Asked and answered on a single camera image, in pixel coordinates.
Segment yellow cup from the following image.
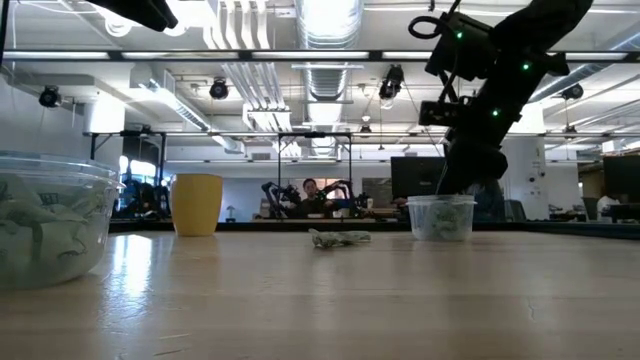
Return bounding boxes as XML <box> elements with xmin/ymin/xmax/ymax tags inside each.
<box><xmin>168</xmin><ymin>173</ymin><xmax>225</xmax><ymax>238</ymax></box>

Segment black computer monitor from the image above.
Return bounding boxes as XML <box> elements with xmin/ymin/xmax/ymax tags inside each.
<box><xmin>602</xmin><ymin>154</ymin><xmax>640</xmax><ymax>197</ymax></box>
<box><xmin>390</xmin><ymin>156</ymin><xmax>449</xmax><ymax>199</ymax></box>

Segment small clear plastic container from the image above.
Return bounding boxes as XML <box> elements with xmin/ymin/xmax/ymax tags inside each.
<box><xmin>405</xmin><ymin>194</ymin><xmax>477</xmax><ymax>243</ymax></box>

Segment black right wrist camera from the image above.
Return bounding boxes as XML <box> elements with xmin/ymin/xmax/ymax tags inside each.
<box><xmin>418</xmin><ymin>99</ymin><xmax>474</xmax><ymax>127</ymax></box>

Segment distant black rig frame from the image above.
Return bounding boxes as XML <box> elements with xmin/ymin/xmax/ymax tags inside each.
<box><xmin>87</xmin><ymin>130</ymin><xmax>169</xmax><ymax>220</ymax></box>
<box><xmin>277</xmin><ymin>131</ymin><xmax>353</xmax><ymax>221</ymax></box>

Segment person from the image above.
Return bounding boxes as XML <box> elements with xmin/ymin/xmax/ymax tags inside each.
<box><xmin>298</xmin><ymin>178</ymin><xmax>331</xmax><ymax>220</ymax></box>
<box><xmin>597</xmin><ymin>194</ymin><xmax>621</xmax><ymax>221</ymax></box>

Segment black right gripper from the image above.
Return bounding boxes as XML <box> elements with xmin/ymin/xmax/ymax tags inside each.
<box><xmin>438</xmin><ymin>127</ymin><xmax>509</xmax><ymax>196</ymax></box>

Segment black cable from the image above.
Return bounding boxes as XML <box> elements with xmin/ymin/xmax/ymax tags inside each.
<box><xmin>0</xmin><ymin>0</ymin><xmax>11</xmax><ymax>66</ymax></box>

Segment clear plastic bowl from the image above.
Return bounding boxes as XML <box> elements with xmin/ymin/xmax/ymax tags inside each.
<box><xmin>0</xmin><ymin>151</ymin><xmax>125</xmax><ymax>291</ymax></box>

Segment white building pillar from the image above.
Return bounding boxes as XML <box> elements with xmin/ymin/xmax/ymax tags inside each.
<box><xmin>504</xmin><ymin>107</ymin><xmax>550</xmax><ymax>222</ymax></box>

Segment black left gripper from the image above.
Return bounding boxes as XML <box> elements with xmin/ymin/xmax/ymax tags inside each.
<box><xmin>87</xmin><ymin>0</ymin><xmax>179</xmax><ymax>32</ymax></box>

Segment black table frame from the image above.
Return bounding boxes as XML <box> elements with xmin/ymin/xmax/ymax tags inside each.
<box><xmin>108</xmin><ymin>218</ymin><xmax>640</xmax><ymax>240</ymax></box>

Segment silver ventilation duct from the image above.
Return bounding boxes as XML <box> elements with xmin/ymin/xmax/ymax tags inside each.
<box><xmin>294</xmin><ymin>0</ymin><xmax>365</xmax><ymax>159</ymax></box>

